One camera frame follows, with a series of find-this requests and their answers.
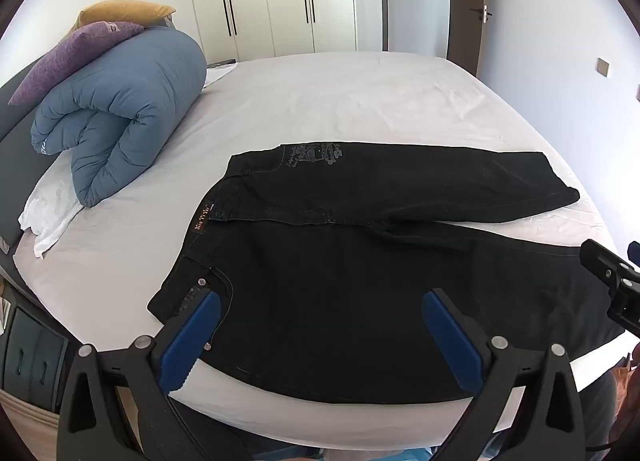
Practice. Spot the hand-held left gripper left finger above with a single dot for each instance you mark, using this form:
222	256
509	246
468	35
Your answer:
192	336

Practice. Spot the dark nightstand with drawers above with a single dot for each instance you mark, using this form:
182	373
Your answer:
30	356

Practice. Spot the dark brown door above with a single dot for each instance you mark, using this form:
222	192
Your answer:
467	1

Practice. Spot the person's dark trouser leg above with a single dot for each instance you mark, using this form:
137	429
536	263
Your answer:
597	416

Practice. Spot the white folded cloth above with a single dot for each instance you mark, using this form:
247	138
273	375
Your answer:
217	76

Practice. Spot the white pillow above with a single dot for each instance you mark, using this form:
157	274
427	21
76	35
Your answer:
50	211

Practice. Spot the purple pillow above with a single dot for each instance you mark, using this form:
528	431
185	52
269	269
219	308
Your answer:
70	58

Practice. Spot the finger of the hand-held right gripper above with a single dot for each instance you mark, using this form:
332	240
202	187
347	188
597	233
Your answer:
602	261

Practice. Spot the yellow pillow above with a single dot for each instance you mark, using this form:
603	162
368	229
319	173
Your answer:
125	12

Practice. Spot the blue folded duvet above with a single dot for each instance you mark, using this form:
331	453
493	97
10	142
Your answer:
125	111

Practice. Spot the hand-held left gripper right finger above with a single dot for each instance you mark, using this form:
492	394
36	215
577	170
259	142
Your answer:
450	336

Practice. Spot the bed with white sheet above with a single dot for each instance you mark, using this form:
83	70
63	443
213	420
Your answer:
350	101

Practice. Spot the black denim pants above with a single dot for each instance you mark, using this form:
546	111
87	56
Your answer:
350	281

